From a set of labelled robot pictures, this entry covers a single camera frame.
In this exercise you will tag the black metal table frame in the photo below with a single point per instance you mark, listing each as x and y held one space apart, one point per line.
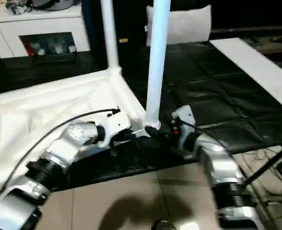
270 167

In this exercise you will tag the small yellow label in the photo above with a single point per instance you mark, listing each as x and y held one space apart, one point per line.
124 40

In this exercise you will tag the white plastic table leg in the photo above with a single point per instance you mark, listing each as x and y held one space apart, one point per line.
157 62
109 33

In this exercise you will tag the black work mat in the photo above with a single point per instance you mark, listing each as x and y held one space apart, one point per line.
203 81

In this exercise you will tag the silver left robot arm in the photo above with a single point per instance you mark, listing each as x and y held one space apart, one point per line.
54 158

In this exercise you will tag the white glass-door cabinet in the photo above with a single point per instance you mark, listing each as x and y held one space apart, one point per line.
35 28

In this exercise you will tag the white flat board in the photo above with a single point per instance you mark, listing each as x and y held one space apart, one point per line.
260 67

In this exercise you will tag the light grey pillow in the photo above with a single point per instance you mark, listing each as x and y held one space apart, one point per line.
184 24

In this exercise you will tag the white plastic table top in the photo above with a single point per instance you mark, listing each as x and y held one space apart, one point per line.
35 110

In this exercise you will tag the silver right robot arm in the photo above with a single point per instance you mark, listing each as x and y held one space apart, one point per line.
217 163

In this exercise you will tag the dark robot body part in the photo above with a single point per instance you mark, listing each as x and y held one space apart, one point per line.
163 225

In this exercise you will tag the wooden low shelf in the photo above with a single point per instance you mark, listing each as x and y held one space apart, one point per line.
275 44

